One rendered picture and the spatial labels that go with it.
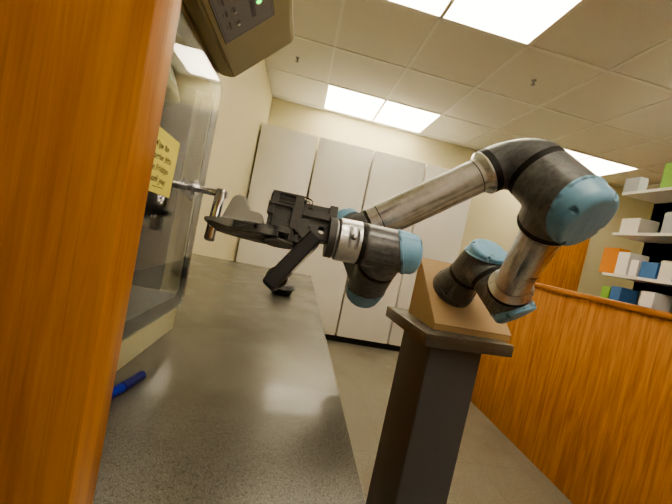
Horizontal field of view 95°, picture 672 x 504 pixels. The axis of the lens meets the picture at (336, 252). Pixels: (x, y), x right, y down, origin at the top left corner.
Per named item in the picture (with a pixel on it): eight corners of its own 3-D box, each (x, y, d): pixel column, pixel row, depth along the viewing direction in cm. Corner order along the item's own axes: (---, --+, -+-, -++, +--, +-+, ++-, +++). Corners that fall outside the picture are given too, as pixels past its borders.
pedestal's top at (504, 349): (454, 326, 131) (456, 316, 131) (511, 357, 100) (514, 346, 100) (385, 315, 124) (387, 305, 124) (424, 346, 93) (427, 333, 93)
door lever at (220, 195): (183, 237, 51) (178, 233, 48) (198, 183, 53) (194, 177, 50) (217, 243, 51) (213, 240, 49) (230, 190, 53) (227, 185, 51)
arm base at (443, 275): (466, 277, 118) (481, 261, 111) (475, 311, 107) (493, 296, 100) (429, 269, 115) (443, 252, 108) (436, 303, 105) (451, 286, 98)
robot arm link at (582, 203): (502, 279, 101) (577, 136, 57) (531, 320, 92) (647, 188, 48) (467, 291, 101) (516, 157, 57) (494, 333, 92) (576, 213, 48)
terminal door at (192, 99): (37, 388, 26) (117, -95, 24) (178, 303, 56) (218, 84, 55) (47, 389, 26) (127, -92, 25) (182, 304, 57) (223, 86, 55)
